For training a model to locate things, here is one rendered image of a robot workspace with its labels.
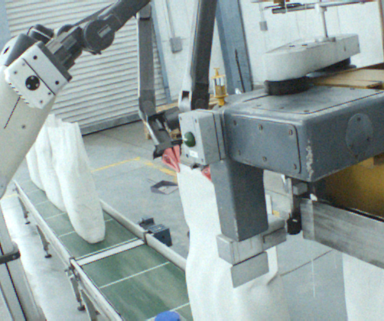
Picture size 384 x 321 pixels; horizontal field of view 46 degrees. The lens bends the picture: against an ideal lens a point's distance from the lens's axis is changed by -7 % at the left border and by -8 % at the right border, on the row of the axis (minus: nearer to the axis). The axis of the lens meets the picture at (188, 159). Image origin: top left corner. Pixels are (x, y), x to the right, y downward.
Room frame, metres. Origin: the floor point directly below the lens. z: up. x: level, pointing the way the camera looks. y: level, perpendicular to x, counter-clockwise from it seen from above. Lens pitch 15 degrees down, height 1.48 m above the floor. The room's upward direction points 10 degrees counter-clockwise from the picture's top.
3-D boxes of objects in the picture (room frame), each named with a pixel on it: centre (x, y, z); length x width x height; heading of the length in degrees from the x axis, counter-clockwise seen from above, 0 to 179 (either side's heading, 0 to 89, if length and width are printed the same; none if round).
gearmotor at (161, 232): (2.70, 0.30, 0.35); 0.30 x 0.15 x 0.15; 26
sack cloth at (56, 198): (3.45, 1.02, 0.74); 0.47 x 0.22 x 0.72; 27
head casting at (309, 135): (0.84, -0.21, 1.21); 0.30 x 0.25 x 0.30; 26
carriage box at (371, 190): (1.02, -0.50, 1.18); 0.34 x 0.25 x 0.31; 116
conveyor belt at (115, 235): (3.43, 1.01, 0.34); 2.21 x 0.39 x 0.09; 26
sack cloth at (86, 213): (2.78, 0.70, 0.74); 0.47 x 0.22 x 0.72; 24
